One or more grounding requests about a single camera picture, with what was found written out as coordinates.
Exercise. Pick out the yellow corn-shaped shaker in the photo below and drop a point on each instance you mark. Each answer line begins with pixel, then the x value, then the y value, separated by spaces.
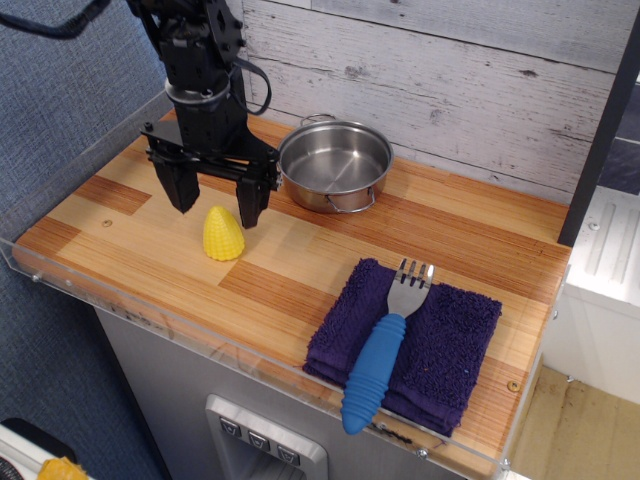
pixel 222 237

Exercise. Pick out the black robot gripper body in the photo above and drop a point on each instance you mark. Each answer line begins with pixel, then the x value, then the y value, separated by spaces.
pixel 214 133

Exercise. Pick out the stainless steel pot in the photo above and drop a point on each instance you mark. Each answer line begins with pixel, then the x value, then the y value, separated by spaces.
pixel 335 166

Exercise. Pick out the dark right upright post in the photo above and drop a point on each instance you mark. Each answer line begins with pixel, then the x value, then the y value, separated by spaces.
pixel 613 112

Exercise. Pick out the silver dispenser button panel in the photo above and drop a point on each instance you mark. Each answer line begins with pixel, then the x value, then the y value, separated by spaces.
pixel 260 440

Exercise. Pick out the grey toy fridge cabinet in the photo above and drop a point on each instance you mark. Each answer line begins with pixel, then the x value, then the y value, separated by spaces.
pixel 172 384

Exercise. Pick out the yellow object bottom left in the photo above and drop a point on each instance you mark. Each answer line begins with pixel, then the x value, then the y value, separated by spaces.
pixel 61 469

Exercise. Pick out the blue-handled metal fork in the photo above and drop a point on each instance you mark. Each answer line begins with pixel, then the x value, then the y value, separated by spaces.
pixel 369 378

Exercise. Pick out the clear acrylic edge guard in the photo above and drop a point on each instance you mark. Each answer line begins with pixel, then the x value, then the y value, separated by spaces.
pixel 86 227

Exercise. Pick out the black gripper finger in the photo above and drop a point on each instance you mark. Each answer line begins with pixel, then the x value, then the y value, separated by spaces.
pixel 253 193
pixel 180 183

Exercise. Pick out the purple folded towel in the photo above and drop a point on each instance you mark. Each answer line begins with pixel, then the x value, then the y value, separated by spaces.
pixel 439 360

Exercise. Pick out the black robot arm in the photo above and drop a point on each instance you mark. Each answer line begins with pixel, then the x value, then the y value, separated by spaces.
pixel 198 42

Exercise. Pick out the white ridged appliance right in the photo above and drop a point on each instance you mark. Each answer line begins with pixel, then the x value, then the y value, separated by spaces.
pixel 593 333

